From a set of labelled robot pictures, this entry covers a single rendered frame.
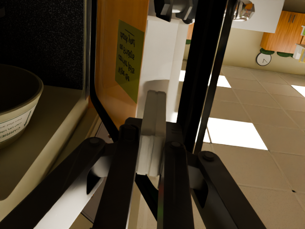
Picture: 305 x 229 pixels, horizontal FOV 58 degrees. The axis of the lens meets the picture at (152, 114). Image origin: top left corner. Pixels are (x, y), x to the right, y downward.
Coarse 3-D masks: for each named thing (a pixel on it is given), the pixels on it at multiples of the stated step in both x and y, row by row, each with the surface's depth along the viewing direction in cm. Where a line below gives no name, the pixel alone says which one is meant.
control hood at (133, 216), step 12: (84, 120) 45; (96, 120) 46; (84, 132) 42; (96, 132) 44; (72, 144) 39; (60, 156) 36; (132, 204) 41; (132, 216) 39; (72, 228) 29; (84, 228) 30; (132, 228) 38
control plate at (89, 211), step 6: (102, 126) 46; (102, 132) 45; (102, 138) 44; (108, 138) 46; (102, 186) 37; (96, 192) 35; (102, 192) 36; (96, 198) 35; (90, 204) 33; (96, 204) 34; (84, 210) 32; (90, 210) 33; (96, 210) 34; (84, 216) 31; (90, 216) 32
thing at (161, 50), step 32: (128, 0) 28; (192, 0) 18; (96, 32) 41; (128, 32) 29; (160, 32) 23; (224, 32) 16; (96, 64) 42; (128, 64) 30; (160, 64) 23; (128, 96) 31
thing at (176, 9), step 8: (160, 0) 18; (168, 0) 18; (176, 0) 18; (184, 0) 19; (160, 8) 18; (168, 8) 18; (176, 8) 19; (184, 8) 19; (160, 16) 19; (168, 16) 18; (176, 16) 20; (184, 16) 19
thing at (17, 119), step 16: (0, 64) 37; (0, 80) 37; (16, 80) 37; (32, 80) 35; (0, 96) 37; (16, 96) 37; (32, 96) 30; (0, 112) 26; (16, 112) 27; (32, 112) 31; (0, 128) 27; (16, 128) 29; (0, 144) 29
